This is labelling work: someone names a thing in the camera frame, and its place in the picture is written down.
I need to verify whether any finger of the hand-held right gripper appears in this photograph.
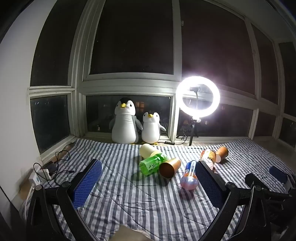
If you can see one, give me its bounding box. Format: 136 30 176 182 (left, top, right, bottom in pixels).
269 165 296 193
245 173 294 202

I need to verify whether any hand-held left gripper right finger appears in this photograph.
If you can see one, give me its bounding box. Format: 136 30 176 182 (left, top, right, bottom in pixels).
195 160 274 241

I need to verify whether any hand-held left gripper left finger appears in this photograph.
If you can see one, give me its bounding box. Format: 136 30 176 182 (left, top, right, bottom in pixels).
26 159 103 241

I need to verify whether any brown paper cup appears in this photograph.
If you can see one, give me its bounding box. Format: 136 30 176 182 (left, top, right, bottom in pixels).
159 158 181 179
216 147 229 163

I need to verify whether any cream paper cup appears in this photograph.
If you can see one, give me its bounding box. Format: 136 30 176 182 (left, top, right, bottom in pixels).
139 143 161 158

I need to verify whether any orange label drink bottle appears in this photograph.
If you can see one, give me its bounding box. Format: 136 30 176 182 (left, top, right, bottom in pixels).
199 149 217 171

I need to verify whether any black charger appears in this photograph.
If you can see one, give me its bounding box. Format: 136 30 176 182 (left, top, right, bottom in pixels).
44 162 58 175

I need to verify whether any white power strip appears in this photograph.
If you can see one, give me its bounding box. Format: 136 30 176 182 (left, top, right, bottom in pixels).
30 168 51 186

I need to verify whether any striped blanket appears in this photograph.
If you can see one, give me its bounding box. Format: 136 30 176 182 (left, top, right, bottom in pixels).
20 138 296 241

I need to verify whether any black tripod stand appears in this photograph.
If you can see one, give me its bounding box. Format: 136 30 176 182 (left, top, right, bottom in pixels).
184 117 200 146

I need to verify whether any green tea bottle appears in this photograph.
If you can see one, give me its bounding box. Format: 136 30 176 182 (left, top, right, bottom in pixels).
139 153 169 175

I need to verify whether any large penguin plush toy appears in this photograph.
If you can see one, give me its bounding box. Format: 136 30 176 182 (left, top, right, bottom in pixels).
109 97 143 144

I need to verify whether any small penguin plush toy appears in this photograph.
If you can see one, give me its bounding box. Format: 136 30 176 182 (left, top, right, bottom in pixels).
141 112 167 145

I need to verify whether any black phone holder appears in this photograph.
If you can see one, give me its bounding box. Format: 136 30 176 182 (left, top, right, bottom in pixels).
189 86 202 110

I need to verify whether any black cable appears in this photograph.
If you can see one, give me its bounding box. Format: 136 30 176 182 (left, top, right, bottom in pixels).
33 143 75 186

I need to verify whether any white ring light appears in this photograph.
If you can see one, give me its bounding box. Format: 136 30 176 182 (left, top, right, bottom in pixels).
176 75 221 121

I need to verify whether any white window frame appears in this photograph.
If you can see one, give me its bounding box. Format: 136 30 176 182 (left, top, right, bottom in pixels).
27 0 296 160

